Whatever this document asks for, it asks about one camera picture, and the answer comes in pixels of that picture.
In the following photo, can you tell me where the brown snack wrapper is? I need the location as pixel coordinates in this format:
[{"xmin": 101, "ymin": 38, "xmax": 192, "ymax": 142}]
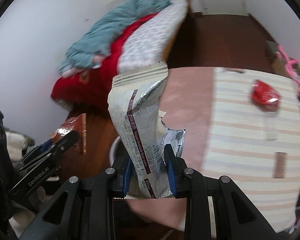
[{"xmin": 50, "ymin": 113, "xmax": 87, "ymax": 155}]

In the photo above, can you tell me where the white snack bag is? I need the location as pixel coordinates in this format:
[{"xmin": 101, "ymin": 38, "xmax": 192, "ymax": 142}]
[{"xmin": 108, "ymin": 61, "xmax": 185, "ymax": 199}]

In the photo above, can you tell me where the white round trash bin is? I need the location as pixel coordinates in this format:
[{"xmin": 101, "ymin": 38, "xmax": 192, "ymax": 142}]
[{"xmin": 109, "ymin": 136, "xmax": 126, "ymax": 166}]

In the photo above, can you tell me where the red blanket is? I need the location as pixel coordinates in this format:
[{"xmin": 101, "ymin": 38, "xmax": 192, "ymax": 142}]
[{"xmin": 51, "ymin": 13, "xmax": 157, "ymax": 111}]

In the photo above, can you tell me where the brown paper strip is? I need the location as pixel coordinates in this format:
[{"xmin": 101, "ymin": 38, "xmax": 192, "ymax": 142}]
[{"xmin": 273, "ymin": 152, "xmax": 287, "ymax": 179}]

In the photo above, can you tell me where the pink and striped tablecloth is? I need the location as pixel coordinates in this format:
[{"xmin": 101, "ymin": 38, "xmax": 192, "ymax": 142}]
[{"xmin": 125, "ymin": 67, "xmax": 300, "ymax": 233}]

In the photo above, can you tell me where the teal quilt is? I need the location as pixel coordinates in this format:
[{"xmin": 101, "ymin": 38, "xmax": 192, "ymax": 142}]
[{"xmin": 58, "ymin": 0, "xmax": 172, "ymax": 74}]

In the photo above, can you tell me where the red snack bag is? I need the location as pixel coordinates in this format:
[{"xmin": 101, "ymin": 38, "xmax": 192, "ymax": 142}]
[{"xmin": 250, "ymin": 80, "xmax": 281, "ymax": 112}]

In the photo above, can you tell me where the bed with checkered sheet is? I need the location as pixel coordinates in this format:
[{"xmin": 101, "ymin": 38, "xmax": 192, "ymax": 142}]
[{"xmin": 117, "ymin": 0, "xmax": 189, "ymax": 74}]

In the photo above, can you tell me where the pink plush toy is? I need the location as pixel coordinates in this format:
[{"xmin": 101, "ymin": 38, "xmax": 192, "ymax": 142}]
[{"xmin": 277, "ymin": 45, "xmax": 300, "ymax": 96}]

